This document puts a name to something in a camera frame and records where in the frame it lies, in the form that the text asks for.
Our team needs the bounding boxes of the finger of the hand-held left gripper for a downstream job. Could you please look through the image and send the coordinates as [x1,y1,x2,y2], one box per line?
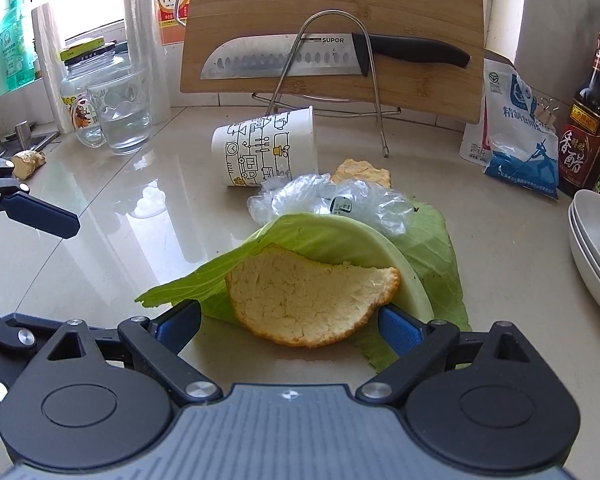
[0,152,81,239]
[0,295,61,423]

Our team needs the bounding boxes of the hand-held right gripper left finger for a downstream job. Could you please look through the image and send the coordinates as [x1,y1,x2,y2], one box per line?
[47,300,217,403]

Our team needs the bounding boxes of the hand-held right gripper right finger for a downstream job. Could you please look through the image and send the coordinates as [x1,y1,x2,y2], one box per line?
[355,306,528,403]

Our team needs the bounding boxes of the large pale orange peel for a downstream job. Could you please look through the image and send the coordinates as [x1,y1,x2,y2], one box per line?
[225,244,401,350]

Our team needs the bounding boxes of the green cabbage leaf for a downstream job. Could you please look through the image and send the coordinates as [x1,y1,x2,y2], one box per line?
[135,202,473,375]

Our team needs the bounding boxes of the small pale orange peel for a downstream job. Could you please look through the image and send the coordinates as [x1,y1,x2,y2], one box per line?
[330,159,392,188]

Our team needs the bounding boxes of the clear plastic wrap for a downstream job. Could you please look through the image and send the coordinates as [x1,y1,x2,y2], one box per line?
[246,173,416,238]

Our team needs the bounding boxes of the printed white paper cup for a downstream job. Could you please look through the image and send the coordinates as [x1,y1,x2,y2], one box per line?
[211,106,320,188]

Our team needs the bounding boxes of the ginger piece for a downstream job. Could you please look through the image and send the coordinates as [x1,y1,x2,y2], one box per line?
[11,149,47,181]

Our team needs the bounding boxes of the metal sink faucet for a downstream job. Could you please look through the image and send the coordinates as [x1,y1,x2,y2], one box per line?
[0,95,60,158]

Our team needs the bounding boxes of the glass jar with lid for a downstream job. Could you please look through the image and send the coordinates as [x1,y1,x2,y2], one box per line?
[60,37,131,148]

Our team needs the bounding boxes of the glass mug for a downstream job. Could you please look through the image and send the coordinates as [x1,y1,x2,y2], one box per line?
[86,65,153,156]

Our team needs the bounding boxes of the plastic wrap roll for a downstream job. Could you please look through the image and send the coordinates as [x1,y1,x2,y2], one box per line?
[32,2,73,135]

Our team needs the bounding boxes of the green dish soap bottle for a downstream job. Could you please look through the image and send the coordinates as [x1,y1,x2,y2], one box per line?
[0,0,37,92]

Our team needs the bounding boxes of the roll of plastic bags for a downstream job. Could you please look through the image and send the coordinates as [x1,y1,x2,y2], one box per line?
[121,0,172,126]

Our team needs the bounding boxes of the white and blue salt bag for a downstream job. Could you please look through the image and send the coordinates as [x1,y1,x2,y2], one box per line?
[460,57,561,200]

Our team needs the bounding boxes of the cooking wine bottle yellow label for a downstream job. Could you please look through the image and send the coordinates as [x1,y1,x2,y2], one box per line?
[154,0,197,46]

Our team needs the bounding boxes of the dark vinegar bottle red label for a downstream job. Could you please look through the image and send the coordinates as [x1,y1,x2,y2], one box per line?
[557,0,600,198]

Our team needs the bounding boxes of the bamboo cutting board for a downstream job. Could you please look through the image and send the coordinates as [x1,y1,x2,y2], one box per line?
[180,0,486,125]

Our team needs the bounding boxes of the metal wire rack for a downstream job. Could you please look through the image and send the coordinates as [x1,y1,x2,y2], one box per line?
[251,10,403,157]

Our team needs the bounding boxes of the black handled kitchen knife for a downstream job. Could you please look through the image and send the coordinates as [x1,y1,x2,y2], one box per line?
[201,32,472,81]

